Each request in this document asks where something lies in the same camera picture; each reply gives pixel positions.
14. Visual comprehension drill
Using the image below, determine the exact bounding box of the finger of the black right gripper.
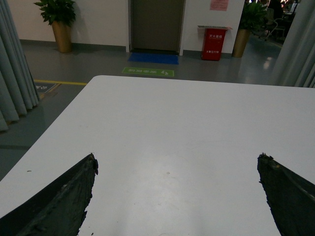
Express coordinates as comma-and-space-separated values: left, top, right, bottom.
257, 153, 315, 236
0, 154, 98, 236

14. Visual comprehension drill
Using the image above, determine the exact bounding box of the grey curtain left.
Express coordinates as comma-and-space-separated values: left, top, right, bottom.
0, 0, 40, 131

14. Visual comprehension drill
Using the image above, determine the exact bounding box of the grey curtain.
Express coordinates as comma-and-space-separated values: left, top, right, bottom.
268, 0, 315, 88
0, 0, 40, 131

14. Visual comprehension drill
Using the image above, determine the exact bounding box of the grey curtain right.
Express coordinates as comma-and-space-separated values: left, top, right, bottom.
268, 0, 315, 88

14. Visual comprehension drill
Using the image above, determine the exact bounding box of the green floor sign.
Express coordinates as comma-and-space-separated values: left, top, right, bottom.
122, 67, 175, 77

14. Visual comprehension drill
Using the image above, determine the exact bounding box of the red fire extinguisher cabinet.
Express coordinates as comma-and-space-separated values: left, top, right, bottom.
198, 25, 232, 61

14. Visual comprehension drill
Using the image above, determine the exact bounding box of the blue floor mat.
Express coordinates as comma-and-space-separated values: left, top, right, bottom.
128, 53, 179, 64

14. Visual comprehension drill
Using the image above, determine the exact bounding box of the right potted plant gold vase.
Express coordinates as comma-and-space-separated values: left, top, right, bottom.
232, 2, 267, 58

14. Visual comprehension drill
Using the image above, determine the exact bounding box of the potted plant gold vase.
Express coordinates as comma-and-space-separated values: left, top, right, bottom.
232, 2, 267, 58
34, 0, 76, 53

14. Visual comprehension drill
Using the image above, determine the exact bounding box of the left potted plant gold vase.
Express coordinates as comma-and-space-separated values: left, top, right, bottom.
34, 0, 76, 53

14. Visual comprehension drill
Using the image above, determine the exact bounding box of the grey door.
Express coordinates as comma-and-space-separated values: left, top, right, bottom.
129, 0, 186, 54

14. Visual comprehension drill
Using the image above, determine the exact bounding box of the pink wall notice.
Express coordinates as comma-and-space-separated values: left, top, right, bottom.
210, 0, 229, 11

